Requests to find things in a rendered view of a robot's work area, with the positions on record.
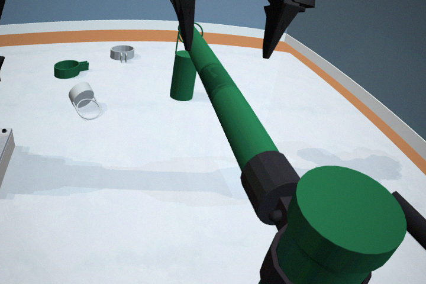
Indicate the long green pipe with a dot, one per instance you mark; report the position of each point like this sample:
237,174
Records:
244,131

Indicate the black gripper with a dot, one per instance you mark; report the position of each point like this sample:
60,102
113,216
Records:
279,14

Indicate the green post with round cap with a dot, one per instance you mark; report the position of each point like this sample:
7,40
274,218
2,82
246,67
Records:
342,224

